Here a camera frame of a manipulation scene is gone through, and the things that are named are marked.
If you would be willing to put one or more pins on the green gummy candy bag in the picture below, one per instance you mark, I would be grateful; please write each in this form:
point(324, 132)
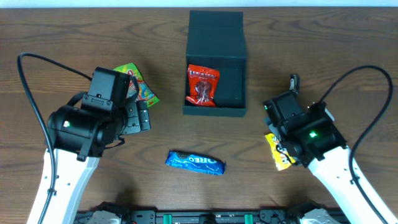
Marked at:
point(144, 93)

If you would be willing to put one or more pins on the yellow Hacks candy bag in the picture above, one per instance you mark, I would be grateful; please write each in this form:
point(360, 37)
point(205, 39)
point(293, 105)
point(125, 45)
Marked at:
point(280, 155)

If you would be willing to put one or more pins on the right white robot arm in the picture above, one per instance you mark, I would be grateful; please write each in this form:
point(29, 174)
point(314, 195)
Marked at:
point(310, 139)

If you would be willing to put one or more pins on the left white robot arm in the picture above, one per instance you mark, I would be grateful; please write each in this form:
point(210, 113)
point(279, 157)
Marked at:
point(77, 134)

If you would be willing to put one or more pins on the blue Oreo cookie pack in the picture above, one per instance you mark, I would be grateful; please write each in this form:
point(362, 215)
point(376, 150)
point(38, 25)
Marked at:
point(195, 163)

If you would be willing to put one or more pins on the red snack bag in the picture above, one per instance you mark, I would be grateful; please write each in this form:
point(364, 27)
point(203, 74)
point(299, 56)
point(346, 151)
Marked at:
point(202, 82)

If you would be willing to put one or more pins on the dark green open box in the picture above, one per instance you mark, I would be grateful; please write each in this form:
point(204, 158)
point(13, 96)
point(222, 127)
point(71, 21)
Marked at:
point(216, 40)

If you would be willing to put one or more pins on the black mounting rail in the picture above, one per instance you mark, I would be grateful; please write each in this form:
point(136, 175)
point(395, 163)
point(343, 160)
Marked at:
point(308, 212)

